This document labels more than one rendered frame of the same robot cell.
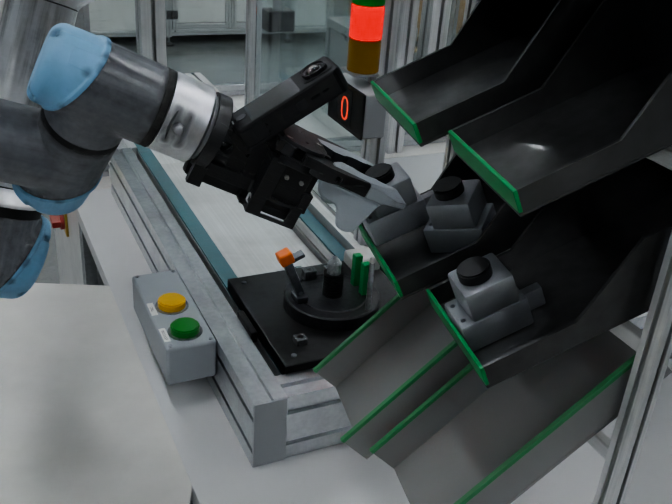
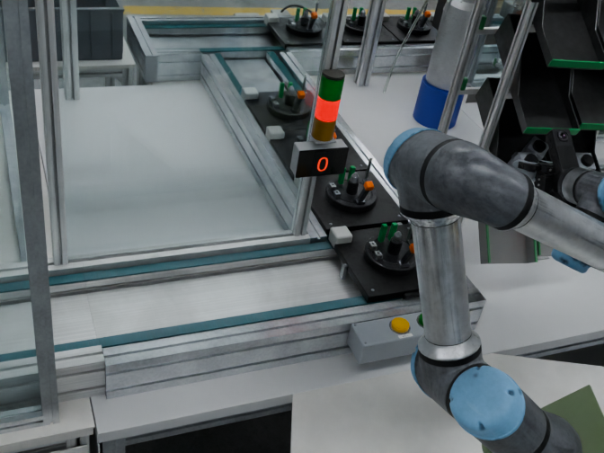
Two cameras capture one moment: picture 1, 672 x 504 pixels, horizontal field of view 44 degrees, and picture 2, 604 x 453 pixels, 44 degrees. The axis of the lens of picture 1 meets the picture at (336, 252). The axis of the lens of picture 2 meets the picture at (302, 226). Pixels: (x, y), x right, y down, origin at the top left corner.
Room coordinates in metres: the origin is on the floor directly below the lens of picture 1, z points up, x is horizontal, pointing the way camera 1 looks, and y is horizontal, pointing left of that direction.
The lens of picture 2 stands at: (1.27, 1.46, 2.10)
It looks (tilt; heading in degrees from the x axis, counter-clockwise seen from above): 37 degrees down; 270
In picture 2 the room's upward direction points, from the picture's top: 10 degrees clockwise
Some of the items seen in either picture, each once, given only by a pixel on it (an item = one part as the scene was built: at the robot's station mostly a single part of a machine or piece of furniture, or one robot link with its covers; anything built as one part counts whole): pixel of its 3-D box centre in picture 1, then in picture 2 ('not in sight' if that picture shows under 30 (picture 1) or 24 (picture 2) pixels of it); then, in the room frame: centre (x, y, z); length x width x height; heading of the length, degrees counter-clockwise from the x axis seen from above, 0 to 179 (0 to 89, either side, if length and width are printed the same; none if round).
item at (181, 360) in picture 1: (172, 323); (396, 335); (1.01, 0.23, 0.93); 0.21 x 0.07 x 0.06; 27
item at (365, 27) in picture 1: (366, 21); (327, 106); (1.26, -0.02, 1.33); 0.05 x 0.05 x 0.05
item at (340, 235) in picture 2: (361, 264); (340, 237); (1.16, -0.04, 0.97); 0.05 x 0.05 x 0.04; 27
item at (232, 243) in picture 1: (272, 247); (270, 286); (1.31, 0.11, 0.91); 0.84 x 0.28 x 0.10; 27
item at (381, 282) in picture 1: (330, 310); (390, 260); (1.03, 0.00, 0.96); 0.24 x 0.24 x 0.02; 27
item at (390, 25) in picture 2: not in sight; (415, 18); (0.95, -1.54, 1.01); 0.24 x 0.24 x 0.13; 27
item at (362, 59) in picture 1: (364, 54); (324, 126); (1.26, -0.02, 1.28); 0.05 x 0.05 x 0.05
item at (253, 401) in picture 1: (179, 266); (307, 335); (1.21, 0.26, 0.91); 0.89 x 0.06 x 0.11; 27
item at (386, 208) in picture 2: not in sight; (352, 184); (1.15, -0.23, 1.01); 0.24 x 0.24 x 0.13; 27
